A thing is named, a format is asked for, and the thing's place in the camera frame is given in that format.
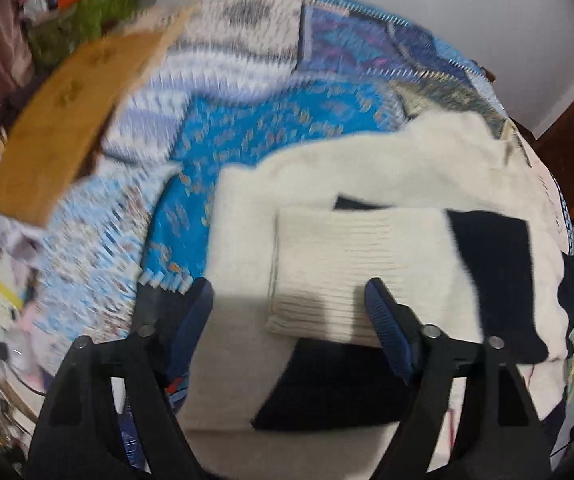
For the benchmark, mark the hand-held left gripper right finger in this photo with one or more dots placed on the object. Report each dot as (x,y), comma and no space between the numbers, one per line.
(387,325)

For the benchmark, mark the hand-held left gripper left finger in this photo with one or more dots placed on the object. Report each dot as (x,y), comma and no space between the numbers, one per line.
(191,320)

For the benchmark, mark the cream and black knit sweater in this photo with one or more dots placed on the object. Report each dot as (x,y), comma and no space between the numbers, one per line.
(367,170)

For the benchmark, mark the pile of papers and clutter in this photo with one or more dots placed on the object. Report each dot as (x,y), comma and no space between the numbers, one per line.
(2,300)

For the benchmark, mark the blue patchwork quilt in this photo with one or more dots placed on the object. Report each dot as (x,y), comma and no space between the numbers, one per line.
(267,125)

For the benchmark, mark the green cloth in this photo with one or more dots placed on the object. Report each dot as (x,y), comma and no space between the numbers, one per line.
(84,20)

